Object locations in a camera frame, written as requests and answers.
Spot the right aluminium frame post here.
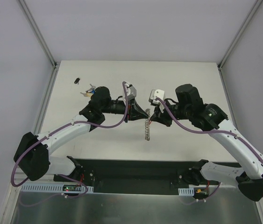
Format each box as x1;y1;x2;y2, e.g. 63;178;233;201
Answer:
218;0;263;71

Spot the left white cable duct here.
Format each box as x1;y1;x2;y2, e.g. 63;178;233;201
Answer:
21;183;94;194

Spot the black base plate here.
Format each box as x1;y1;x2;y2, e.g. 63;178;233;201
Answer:
53;157;244;196

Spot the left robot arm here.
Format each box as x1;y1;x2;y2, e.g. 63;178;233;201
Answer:
14;82;149;182

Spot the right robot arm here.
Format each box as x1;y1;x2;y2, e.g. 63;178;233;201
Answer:
149;84;263;202

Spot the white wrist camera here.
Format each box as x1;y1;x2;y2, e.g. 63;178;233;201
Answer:
149;89;165;113
122;81;137;101

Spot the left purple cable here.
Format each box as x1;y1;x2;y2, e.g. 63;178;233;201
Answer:
11;81;129;199

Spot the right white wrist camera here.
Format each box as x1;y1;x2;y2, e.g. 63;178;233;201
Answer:
149;89;165;113

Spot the left aluminium frame post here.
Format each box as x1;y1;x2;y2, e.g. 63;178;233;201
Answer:
18;0;59;69

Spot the purple cable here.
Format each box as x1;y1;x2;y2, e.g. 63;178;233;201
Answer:
11;81;129;199
156;98;263;210

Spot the yellow tag key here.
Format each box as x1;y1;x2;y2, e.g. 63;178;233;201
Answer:
80;92;92;97

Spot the aluminium frame post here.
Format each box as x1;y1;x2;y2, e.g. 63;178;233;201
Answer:
218;0;263;71
18;0;59;69

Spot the white cable duct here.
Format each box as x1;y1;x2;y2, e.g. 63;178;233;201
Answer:
178;187;195;196
21;183;94;194

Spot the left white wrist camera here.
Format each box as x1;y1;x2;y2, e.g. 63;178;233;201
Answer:
122;81;137;101

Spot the right white cable duct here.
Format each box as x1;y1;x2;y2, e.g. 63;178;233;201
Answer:
178;187;195;196

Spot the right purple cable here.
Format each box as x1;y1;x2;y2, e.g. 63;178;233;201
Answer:
156;98;263;210

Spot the metal disc with keyrings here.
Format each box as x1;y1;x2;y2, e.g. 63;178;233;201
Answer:
144;109;150;141

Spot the blue tag key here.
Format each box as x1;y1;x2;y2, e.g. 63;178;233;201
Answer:
86;84;96;94

